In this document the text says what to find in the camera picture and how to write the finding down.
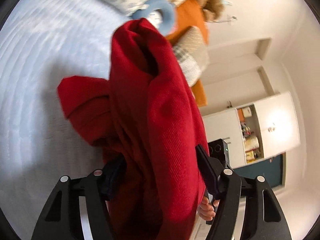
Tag red pants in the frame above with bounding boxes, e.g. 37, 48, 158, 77
57, 18, 208, 239

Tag person's right hand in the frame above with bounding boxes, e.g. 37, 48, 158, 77
197, 196, 220, 221

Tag dark teal door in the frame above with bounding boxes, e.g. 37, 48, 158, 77
234, 154, 284, 188

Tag white storage cabinet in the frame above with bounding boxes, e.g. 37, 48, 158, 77
203, 92, 300, 168

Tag beige plaid patchwork pillow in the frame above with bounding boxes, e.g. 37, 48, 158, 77
173, 26, 209, 87

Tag brown teddy bear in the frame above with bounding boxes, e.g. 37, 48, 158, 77
197, 0, 225, 23

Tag light blue bed cover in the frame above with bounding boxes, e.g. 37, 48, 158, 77
1, 0, 127, 238

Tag blue ring plush toy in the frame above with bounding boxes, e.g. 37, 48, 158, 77
131, 0, 176, 36

